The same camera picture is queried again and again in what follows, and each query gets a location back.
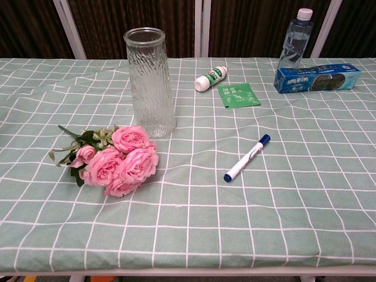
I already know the pink artificial rose bouquet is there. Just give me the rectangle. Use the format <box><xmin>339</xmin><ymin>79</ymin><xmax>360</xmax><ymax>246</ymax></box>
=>
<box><xmin>48</xmin><ymin>124</ymin><xmax>160</xmax><ymax>199</ymax></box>

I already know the clear ribbed glass vase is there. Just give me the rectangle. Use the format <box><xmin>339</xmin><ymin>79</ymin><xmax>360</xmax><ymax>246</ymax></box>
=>
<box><xmin>123</xmin><ymin>26</ymin><xmax>177</xmax><ymax>140</ymax></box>

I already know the white blue marker pen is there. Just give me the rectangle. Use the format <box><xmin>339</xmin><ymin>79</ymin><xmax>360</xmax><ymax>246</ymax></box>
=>
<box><xmin>223</xmin><ymin>133</ymin><xmax>271</xmax><ymax>183</ymax></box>

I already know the small white green bottle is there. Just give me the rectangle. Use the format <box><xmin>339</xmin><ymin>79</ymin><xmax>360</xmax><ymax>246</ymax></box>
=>
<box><xmin>194</xmin><ymin>65</ymin><xmax>230</xmax><ymax>92</ymax></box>

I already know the green sachet packet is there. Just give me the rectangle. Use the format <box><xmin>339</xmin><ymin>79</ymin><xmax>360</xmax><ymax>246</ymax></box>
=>
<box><xmin>217</xmin><ymin>82</ymin><xmax>261</xmax><ymax>109</ymax></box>

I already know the green white checked tablecloth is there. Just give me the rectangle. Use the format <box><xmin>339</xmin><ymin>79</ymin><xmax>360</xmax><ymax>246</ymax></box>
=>
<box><xmin>0</xmin><ymin>56</ymin><xmax>376</xmax><ymax>274</ymax></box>

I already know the blue cookie box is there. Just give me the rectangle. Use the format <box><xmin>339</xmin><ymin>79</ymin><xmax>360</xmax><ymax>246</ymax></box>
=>
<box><xmin>273</xmin><ymin>63</ymin><xmax>362</xmax><ymax>95</ymax></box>

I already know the dark brown corrugated panel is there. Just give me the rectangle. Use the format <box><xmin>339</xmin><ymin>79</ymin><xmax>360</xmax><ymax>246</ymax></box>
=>
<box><xmin>0</xmin><ymin>0</ymin><xmax>75</xmax><ymax>59</ymax></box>
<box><xmin>68</xmin><ymin>0</ymin><xmax>196</xmax><ymax>59</ymax></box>
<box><xmin>319</xmin><ymin>0</ymin><xmax>376</xmax><ymax>59</ymax></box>
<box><xmin>209</xmin><ymin>0</ymin><xmax>330</xmax><ymax>59</ymax></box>

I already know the clear plastic water bottle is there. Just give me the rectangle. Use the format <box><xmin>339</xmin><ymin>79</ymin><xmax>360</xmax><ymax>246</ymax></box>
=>
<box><xmin>278</xmin><ymin>7</ymin><xmax>314</xmax><ymax>71</ymax></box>

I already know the white partition post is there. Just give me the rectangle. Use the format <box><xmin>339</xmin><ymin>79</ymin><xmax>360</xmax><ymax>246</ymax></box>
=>
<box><xmin>310</xmin><ymin>0</ymin><xmax>344</xmax><ymax>59</ymax></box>
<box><xmin>52</xmin><ymin>0</ymin><xmax>88</xmax><ymax>60</ymax></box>
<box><xmin>194</xmin><ymin>0</ymin><xmax>212</xmax><ymax>58</ymax></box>

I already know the white table frame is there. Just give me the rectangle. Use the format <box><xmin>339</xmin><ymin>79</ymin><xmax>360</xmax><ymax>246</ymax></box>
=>
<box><xmin>0</xmin><ymin>265</ymin><xmax>376</xmax><ymax>282</ymax></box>

